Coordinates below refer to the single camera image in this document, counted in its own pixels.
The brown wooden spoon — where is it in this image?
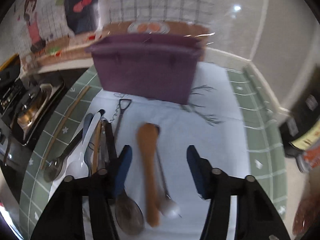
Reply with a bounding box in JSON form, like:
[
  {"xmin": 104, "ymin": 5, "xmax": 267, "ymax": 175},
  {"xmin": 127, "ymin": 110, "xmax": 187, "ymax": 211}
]
[{"xmin": 137, "ymin": 123, "xmax": 160, "ymax": 228}]

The white plastic spoon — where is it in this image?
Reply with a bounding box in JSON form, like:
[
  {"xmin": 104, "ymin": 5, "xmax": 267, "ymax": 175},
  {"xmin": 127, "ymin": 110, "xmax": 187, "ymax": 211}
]
[{"xmin": 66, "ymin": 112, "xmax": 101, "ymax": 179}]

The wooden chopstick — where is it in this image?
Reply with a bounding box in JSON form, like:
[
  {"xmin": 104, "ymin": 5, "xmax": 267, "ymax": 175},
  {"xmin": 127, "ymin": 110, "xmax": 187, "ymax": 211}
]
[{"xmin": 39, "ymin": 86, "xmax": 91, "ymax": 170}]

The small white-tipped metal spoon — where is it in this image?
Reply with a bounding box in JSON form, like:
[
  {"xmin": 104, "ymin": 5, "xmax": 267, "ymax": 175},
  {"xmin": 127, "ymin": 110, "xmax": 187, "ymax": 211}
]
[{"xmin": 156, "ymin": 146, "xmax": 181, "ymax": 219}]

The large steel spoon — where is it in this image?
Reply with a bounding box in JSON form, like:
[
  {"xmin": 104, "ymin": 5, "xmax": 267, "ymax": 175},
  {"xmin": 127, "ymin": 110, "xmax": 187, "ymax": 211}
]
[{"xmin": 115, "ymin": 190, "xmax": 144, "ymax": 236}]

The green tiled mat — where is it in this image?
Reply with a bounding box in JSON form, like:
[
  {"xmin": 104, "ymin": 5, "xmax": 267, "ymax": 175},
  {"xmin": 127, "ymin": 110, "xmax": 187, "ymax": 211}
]
[{"xmin": 20, "ymin": 67, "xmax": 287, "ymax": 239}]

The purple plastic utensil holder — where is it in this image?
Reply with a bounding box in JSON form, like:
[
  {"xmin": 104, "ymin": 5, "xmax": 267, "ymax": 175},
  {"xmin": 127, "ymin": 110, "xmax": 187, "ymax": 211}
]
[{"xmin": 85, "ymin": 34, "xmax": 202, "ymax": 105}]

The dark soy sauce bottle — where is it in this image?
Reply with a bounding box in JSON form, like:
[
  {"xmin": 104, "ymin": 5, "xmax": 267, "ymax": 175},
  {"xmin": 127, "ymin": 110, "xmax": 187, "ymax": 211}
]
[{"xmin": 280, "ymin": 66, "xmax": 319, "ymax": 145}]

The red orange-capped bottle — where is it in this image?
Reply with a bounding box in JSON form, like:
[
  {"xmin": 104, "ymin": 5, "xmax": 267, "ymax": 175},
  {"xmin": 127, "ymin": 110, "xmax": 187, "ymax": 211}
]
[{"xmin": 284, "ymin": 140, "xmax": 319, "ymax": 173}]

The gas stove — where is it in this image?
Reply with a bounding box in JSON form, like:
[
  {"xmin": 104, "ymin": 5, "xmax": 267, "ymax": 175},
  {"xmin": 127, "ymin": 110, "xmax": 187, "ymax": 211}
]
[{"xmin": 0, "ymin": 55, "xmax": 68, "ymax": 170}]

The black-handled steel spoon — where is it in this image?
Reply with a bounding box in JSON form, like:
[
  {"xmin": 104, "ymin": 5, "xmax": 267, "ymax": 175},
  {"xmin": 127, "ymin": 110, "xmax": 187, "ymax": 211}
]
[{"xmin": 43, "ymin": 109, "xmax": 106, "ymax": 183}]

